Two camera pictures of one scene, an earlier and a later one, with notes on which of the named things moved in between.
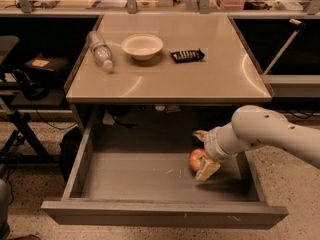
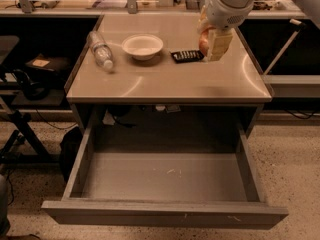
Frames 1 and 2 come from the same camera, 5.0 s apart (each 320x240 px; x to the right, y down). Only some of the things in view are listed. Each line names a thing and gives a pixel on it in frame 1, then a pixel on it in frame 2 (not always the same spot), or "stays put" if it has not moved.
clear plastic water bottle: [100, 49] stays put
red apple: [195, 158] → [203, 41]
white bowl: [142, 47] stays put
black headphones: [33, 90] stays put
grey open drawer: [140, 176] stays put
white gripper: [211, 145] → [224, 14]
